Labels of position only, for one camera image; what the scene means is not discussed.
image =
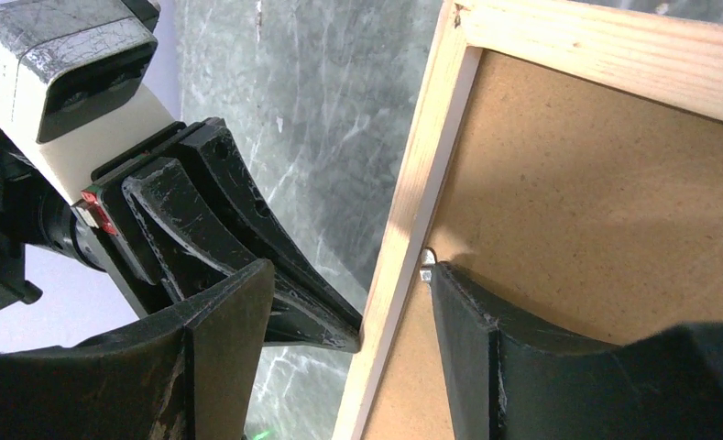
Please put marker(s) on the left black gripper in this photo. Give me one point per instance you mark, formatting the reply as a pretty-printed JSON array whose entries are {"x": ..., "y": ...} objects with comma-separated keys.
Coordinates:
[{"x": 33, "y": 213}]

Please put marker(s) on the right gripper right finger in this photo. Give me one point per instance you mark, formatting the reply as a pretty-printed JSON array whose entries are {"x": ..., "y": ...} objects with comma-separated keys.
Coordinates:
[{"x": 512, "y": 375}]

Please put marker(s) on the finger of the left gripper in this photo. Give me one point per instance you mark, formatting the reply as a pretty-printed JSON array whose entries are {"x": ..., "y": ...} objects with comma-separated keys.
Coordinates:
[{"x": 181, "y": 212}]

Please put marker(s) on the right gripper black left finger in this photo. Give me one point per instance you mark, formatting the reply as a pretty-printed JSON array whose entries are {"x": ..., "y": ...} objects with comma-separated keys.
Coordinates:
[{"x": 186, "y": 372}]

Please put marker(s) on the wooden picture frame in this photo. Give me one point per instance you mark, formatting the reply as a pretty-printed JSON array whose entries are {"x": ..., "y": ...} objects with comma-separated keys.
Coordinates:
[{"x": 669, "y": 61}]

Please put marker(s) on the brown backing board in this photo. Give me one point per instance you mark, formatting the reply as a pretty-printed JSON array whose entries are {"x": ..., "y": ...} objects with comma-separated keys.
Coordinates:
[{"x": 597, "y": 211}]

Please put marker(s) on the metal frame tab clip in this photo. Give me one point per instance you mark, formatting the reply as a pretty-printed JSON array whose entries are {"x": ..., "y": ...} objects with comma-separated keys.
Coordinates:
[{"x": 427, "y": 263}]

